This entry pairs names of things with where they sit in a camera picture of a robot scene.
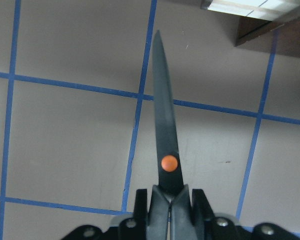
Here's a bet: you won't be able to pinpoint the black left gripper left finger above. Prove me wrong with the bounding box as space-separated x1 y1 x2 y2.
63 189 148 240

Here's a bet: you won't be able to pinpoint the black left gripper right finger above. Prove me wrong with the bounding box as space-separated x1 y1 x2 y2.
192 189 300 240

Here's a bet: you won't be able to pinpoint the grey orange scissors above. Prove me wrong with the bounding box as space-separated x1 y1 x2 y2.
147 31 205 240

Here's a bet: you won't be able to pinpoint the dark wooden drawer box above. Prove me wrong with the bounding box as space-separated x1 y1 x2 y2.
234 9 300 60

